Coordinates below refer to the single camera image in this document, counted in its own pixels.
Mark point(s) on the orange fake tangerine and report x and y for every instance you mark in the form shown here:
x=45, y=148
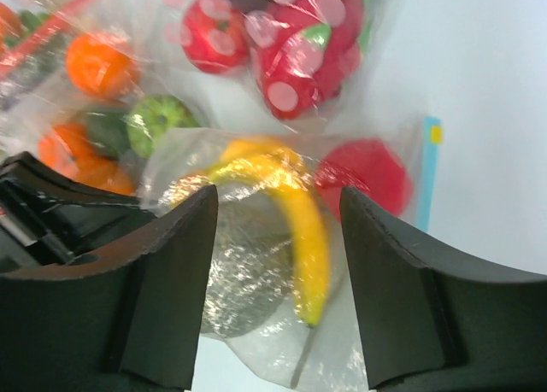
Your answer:
x=66, y=149
x=100, y=70
x=104, y=174

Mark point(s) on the red spotted fake strawberry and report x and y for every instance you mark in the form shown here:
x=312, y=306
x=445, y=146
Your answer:
x=212, y=36

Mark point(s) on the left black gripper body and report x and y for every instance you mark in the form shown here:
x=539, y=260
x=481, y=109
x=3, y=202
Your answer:
x=48, y=219

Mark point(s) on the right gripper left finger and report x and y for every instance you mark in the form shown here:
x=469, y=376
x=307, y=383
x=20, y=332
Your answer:
x=122, y=317

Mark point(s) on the red fake apple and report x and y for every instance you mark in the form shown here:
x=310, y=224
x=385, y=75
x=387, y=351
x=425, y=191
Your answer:
x=369, y=165

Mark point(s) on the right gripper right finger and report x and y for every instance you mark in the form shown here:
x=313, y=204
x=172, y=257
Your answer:
x=434, y=318

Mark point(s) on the dark green fake avocado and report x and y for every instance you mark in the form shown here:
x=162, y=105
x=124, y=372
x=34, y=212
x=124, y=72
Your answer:
x=106, y=131

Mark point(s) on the red zip bag with oranges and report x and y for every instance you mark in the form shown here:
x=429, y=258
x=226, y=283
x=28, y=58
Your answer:
x=36, y=92

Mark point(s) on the blue zip clear bag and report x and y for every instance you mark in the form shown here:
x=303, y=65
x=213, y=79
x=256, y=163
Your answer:
x=284, y=350

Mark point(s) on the red zip bag with strawberries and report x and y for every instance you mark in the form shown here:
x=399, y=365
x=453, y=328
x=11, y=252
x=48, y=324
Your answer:
x=265, y=20

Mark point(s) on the green fake cabbage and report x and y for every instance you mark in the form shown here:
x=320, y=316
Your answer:
x=151, y=117

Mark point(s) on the yellow fake banana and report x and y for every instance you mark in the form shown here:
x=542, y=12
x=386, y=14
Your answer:
x=277, y=170

